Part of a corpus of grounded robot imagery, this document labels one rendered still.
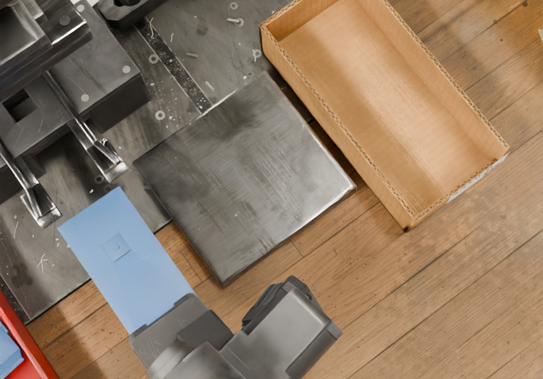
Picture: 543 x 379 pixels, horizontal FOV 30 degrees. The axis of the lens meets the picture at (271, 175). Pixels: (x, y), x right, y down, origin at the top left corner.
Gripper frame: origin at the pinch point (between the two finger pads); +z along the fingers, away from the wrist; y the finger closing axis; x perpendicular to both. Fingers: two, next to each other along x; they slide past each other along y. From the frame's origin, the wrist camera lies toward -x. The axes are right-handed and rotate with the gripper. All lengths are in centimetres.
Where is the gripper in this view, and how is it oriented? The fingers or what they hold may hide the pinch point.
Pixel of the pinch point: (172, 331)
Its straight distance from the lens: 92.8
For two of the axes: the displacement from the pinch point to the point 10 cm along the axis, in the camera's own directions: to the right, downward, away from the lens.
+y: -5.1, -8.1, -3.0
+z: -3.1, -1.6, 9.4
